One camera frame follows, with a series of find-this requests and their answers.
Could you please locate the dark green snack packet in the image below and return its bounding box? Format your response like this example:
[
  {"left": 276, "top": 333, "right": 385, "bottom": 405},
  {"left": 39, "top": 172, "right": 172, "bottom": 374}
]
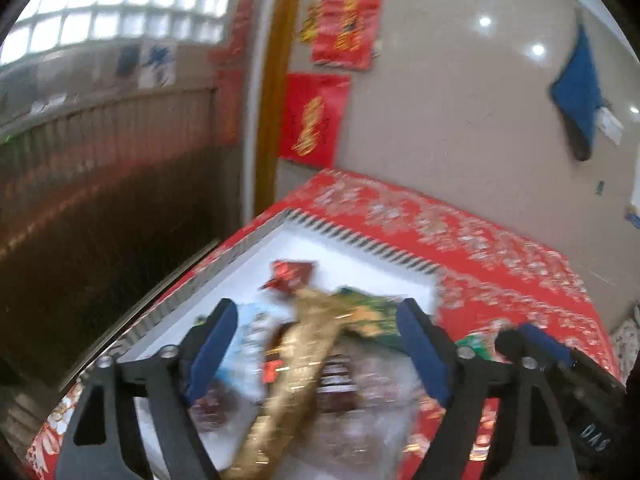
[{"left": 455, "top": 335, "right": 496, "bottom": 361}]

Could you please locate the red gold bag upper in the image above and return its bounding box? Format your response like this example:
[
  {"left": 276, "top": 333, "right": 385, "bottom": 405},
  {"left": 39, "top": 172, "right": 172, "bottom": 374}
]
[{"left": 300, "top": 0, "right": 386, "bottom": 71}]

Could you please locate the white wall switch panel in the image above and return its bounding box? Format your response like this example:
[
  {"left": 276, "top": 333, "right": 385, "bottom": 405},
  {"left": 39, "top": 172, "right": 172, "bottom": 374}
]
[{"left": 597, "top": 107, "right": 625, "bottom": 145}]

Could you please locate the brown cake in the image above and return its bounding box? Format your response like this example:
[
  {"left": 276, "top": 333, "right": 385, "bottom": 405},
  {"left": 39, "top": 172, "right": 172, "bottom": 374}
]
[{"left": 350, "top": 355, "right": 441, "bottom": 461}]

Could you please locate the floral cushion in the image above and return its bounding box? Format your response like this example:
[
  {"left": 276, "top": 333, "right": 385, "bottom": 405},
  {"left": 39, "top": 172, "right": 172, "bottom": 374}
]
[{"left": 610, "top": 317, "right": 640, "bottom": 361}]

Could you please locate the red gold bag lower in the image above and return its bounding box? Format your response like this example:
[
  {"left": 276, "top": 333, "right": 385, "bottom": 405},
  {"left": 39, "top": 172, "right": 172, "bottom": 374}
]
[{"left": 277, "top": 72, "right": 352, "bottom": 168}]

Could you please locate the red gold bag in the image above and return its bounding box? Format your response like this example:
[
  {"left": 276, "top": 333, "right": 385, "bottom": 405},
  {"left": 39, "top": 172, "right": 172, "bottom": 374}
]
[
  {"left": 277, "top": 72, "right": 352, "bottom": 168},
  {"left": 300, "top": 0, "right": 386, "bottom": 71}
]

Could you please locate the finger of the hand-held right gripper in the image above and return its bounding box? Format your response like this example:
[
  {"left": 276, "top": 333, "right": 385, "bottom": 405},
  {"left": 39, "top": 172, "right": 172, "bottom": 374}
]
[{"left": 492, "top": 322, "right": 576, "bottom": 368}]

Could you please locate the white tray with striped rim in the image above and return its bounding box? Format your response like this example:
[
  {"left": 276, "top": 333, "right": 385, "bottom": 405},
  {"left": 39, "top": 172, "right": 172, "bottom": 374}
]
[{"left": 107, "top": 208, "right": 443, "bottom": 480}]

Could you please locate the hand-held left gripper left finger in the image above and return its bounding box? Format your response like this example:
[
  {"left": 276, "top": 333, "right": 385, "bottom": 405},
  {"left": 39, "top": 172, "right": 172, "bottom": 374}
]
[{"left": 55, "top": 298, "right": 240, "bottom": 480}]

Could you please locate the blue white paper sticker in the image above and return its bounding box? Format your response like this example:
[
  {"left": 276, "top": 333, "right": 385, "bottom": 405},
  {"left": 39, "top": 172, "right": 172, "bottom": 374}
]
[{"left": 117, "top": 42, "right": 178, "bottom": 88}]

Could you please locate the black snack packet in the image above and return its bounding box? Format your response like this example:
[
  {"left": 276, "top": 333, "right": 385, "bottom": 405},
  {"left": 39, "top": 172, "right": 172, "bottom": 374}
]
[{"left": 320, "top": 355, "right": 358, "bottom": 411}]

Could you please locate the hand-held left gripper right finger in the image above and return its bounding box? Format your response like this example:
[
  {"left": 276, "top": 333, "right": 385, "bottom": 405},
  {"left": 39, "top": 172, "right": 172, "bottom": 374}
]
[{"left": 395, "top": 297, "right": 581, "bottom": 480}]

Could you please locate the red floral tablecloth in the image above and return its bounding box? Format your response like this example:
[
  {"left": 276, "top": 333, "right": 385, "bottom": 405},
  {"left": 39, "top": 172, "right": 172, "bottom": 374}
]
[{"left": 25, "top": 169, "right": 623, "bottom": 480}]

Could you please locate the dark brown snack packet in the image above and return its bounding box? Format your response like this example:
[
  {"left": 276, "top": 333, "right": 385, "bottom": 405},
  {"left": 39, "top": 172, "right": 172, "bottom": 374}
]
[{"left": 192, "top": 390, "right": 226, "bottom": 426}]

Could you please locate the dark red snack packet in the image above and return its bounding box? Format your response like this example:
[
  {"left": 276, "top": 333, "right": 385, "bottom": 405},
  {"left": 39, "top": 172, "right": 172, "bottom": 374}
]
[{"left": 260, "top": 259, "right": 320, "bottom": 301}]

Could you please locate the gold snack packet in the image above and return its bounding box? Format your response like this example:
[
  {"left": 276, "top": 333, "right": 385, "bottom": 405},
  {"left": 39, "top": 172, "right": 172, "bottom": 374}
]
[{"left": 232, "top": 285, "right": 361, "bottom": 480}]

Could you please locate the white blue snack packet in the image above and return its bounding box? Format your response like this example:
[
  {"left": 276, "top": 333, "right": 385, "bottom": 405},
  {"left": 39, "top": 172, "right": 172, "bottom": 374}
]
[{"left": 220, "top": 302, "right": 296, "bottom": 401}]

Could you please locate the brown slatted wooden panel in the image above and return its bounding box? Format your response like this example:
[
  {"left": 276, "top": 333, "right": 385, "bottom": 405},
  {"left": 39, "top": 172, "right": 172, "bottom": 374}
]
[{"left": 0, "top": 85, "right": 251, "bottom": 396}]

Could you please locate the blue cloth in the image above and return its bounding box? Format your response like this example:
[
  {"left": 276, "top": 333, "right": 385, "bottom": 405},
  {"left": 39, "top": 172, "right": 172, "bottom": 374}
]
[{"left": 550, "top": 24, "right": 608, "bottom": 162}]

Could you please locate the wooden door frame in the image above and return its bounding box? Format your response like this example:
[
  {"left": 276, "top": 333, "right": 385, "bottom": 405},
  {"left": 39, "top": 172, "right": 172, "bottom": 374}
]
[{"left": 252, "top": 0, "right": 311, "bottom": 221}]

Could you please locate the red paper couplet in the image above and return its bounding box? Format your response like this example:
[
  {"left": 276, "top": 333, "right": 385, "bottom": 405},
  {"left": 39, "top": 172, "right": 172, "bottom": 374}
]
[{"left": 210, "top": 0, "right": 258, "bottom": 146}]

